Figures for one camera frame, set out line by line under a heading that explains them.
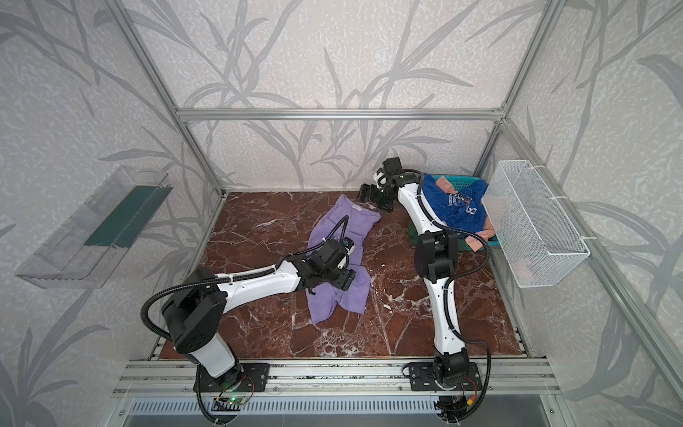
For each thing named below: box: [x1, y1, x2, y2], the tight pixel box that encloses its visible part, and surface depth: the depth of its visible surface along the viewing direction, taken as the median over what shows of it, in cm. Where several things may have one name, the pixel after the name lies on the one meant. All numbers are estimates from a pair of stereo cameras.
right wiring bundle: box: [433, 382, 490, 427], surface depth 71 cm
